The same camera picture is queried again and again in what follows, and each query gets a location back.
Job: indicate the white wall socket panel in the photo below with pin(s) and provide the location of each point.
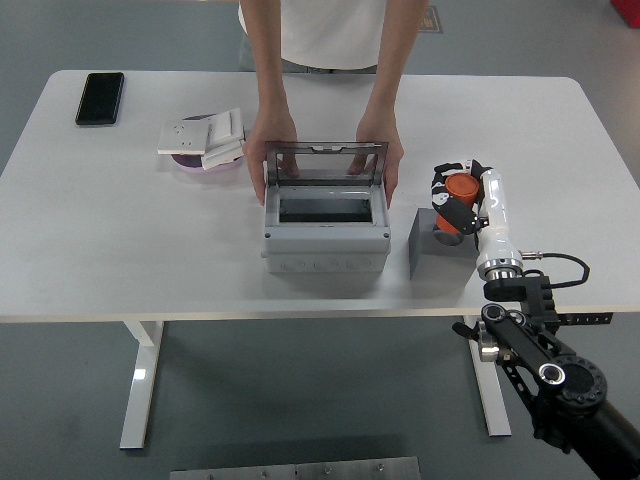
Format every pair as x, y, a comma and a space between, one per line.
182, 137

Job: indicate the person's left forearm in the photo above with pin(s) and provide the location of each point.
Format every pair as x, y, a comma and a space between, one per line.
395, 60

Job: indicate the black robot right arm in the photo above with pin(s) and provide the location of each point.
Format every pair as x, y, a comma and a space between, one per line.
525, 345

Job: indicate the purple shallow dish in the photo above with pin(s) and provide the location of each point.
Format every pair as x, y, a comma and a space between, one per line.
192, 162

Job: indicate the white table leg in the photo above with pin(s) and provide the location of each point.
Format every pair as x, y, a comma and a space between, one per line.
492, 395
142, 380

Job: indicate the person's right forearm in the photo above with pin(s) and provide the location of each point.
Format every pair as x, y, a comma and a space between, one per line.
267, 65

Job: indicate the person's torso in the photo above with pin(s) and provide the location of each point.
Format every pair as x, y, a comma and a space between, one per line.
330, 30

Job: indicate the grey metal plate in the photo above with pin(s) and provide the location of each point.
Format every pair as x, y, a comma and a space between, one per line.
300, 471

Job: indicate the person's left hand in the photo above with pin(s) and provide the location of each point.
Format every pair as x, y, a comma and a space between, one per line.
380, 131

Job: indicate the dark floor sign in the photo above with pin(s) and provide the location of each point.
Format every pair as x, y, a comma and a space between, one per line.
432, 20

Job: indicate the white wall switch panel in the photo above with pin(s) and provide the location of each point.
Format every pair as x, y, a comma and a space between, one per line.
225, 127
220, 156

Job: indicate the person's right hand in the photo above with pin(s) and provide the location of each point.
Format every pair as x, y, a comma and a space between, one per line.
265, 140

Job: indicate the black table control panel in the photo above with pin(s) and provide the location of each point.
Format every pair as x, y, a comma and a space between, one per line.
585, 318

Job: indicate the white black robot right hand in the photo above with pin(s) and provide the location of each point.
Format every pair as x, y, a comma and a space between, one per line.
492, 210

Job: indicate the grey block with round hole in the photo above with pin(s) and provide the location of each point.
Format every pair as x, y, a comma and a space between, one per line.
435, 255

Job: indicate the smoky transparent box lid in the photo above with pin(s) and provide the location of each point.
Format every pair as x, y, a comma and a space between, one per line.
325, 145

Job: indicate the red box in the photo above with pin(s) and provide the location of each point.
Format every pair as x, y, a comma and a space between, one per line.
627, 12

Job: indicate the grey plastic electrical box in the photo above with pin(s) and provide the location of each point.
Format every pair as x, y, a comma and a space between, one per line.
325, 245

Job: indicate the black smartphone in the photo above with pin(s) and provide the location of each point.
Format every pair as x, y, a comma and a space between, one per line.
100, 98

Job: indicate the orange cylindrical battery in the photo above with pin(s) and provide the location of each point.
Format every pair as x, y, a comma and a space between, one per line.
462, 186

